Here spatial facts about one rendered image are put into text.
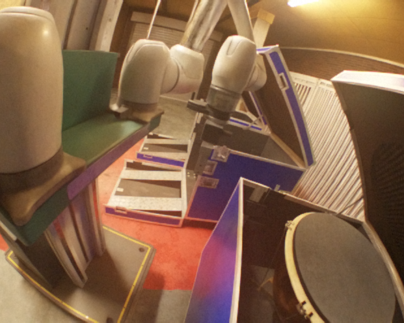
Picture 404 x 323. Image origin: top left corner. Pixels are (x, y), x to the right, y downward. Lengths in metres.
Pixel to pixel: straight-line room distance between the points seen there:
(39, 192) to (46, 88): 0.15
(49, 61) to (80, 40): 0.37
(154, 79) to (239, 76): 0.28
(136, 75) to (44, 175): 0.42
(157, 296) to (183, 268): 0.35
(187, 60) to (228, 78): 0.30
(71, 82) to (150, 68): 0.25
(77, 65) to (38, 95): 0.28
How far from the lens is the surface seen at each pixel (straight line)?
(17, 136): 0.27
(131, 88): 0.62
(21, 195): 0.31
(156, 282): 1.58
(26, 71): 0.25
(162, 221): 1.84
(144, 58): 0.61
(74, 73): 0.52
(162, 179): 2.24
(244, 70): 0.48
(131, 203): 1.97
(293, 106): 1.47
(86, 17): 0.64
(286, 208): 1.25
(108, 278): 1.23
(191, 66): 0.75
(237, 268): 0.64
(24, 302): 1.71
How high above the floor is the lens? 1.46
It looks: 28 degrees down
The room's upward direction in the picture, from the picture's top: 19 degrees clockwise
